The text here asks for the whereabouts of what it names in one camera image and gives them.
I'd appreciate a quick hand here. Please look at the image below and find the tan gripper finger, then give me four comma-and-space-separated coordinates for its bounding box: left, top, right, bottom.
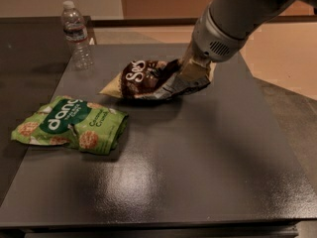
178, 47, 211, 83

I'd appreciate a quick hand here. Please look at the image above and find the brown chip bag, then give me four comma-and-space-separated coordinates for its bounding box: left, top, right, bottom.
100, 59, 215, 100

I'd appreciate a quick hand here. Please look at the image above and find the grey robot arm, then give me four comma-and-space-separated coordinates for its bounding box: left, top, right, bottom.
179, 0, 317, 81

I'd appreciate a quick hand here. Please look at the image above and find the green rice chip bag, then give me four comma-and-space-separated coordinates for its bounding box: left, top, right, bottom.
11, 96, 128, 156

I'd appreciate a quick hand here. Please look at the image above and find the clear plastic water bottle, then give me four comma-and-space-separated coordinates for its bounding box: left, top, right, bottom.
61, 0, 93, 70

